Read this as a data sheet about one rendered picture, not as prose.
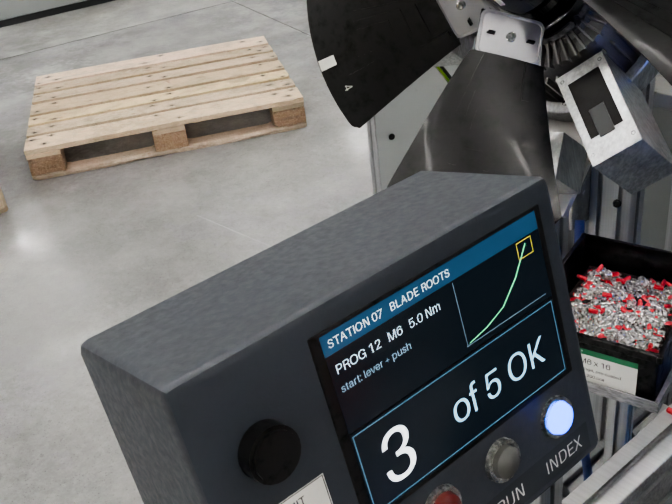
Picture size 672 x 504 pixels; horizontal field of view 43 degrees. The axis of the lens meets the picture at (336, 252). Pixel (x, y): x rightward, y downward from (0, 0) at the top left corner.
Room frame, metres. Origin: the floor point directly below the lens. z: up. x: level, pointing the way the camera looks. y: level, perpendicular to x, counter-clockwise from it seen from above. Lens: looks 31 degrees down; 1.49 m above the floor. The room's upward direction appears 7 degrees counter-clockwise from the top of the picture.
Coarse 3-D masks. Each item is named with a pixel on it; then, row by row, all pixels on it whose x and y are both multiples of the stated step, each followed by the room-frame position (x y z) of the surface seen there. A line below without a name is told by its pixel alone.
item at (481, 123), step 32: (480, 64) 1.07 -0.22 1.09; (512, 64) 1.08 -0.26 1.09; (448, 96) 1.06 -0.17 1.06; (480, 96) 1.05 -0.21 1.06; (512, 96) 1.05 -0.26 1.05; (544, 96) 1.06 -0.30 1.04; (448, 128) 1.03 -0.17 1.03; (480, 128) 1.02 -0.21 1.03; (512, 128) 1.02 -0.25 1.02; (544, 128) 1.02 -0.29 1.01; (416, 160) 1.01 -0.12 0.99; (448, 160) 1.00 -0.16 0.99; (480, 160) 0.99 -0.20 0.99; (512, 160) 0.99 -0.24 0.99; (544, 160) 0.99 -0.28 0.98
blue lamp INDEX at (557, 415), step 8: (552, 400) 0.38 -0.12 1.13; (560, 400) 0.39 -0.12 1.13; (568, 400) 0.39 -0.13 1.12; (544, 408) 0.38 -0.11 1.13; (552, 408) 0.38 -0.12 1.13; (560, 408) 0.38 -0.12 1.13; (568, 408) 0.38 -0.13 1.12; (544, 416) 0.38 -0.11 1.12; (552, 416) 0.38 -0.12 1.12; (560, 416) 0.38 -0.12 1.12; (568, 416) 0.38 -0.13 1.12; (544, 424) 0.37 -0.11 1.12; (552, 424) 0.37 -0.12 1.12; (560, 424) 0.37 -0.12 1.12; (568, 424) 0.38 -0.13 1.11; (544, 432) 0.37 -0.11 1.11; (552, 432) 0.38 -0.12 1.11; (560, 432) 0.37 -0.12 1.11
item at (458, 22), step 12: (444, 0) 1.22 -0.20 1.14; (456, 0) 1.21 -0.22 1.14; (468, 0) 1.20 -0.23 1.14; (480, 0) 1.19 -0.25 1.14; (444, 12) 1.22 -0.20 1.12; (456, 12) 1.21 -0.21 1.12; (468, 12) 1.20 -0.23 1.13; (480, 12) 1.19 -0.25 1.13; (456, 24) 1.21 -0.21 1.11; (468, 24) 1.20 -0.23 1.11
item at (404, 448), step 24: (408, 408) 0.33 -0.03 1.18; (360, 432) 0.32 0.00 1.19; (384, 432) 0.32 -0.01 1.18; (408, 432) 0.33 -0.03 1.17; (432, 432) 0.34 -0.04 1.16; (360, 456) 0.31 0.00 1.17; (384, 456) 0.32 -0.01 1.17; (408, 456) 0.32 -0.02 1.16; (432, 456) 0.33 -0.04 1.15; (384, 480) 0.31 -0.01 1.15; (408, 480) 0.32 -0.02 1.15
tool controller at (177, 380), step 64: (384, 192) 0.49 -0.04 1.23; (448, 192) 0.45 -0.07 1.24; (512, 192) 0.42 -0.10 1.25; (256, 256) 0.43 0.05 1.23; (320, 256) 0.40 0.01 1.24; (384, 256) 0.37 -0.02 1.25; (448, 256) 0.38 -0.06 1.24; (512, 256) 0.40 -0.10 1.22; (128, 320) 0.38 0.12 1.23; (192, 320) 0.35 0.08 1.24; (256, 320) 0.33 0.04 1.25; (320, 320) 0.33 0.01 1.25; (384, 320) 0.35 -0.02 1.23; (448, 320) 0.37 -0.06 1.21; (512, 320) 0.39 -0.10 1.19; (128, 384) 0.31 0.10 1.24; (192, 384) 0.29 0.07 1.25; (256, 384) 0.30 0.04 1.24; (320, 384) 0.32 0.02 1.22; (384, 384) 0.33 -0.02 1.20; (448, 384) 0.35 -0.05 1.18; (512, 384) 0.37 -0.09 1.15; (576, 384) 0.40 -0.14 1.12; (128, 448) 0.34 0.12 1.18; (192, 448) 0.28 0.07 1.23; (256, 448) 0.28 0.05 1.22; (320, 448) 0.30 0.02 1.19; (448, 448) 0.34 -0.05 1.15; (576, 448) 0.38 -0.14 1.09
